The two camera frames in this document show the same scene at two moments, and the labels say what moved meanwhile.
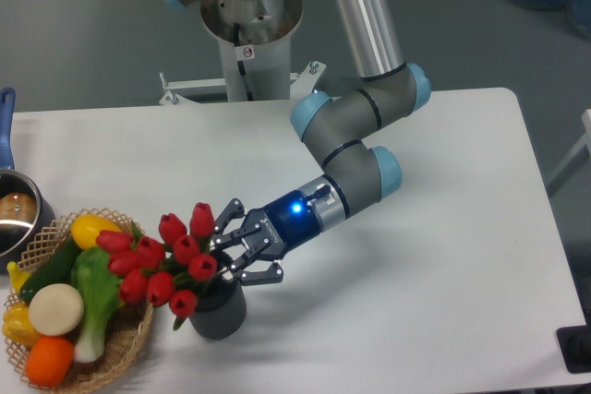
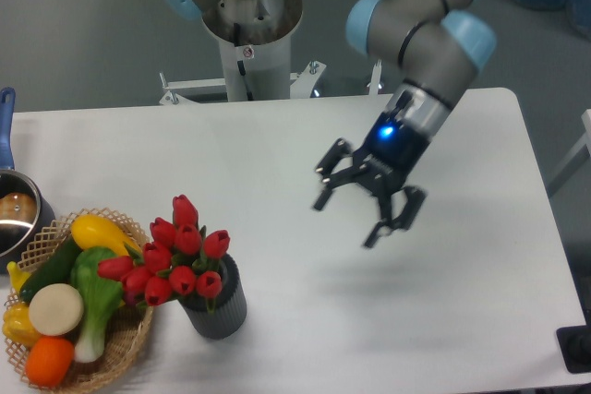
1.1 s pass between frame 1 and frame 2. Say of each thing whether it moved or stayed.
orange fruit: stayed
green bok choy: stayed
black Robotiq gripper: moved
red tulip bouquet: moved
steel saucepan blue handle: stayed
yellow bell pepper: stayed
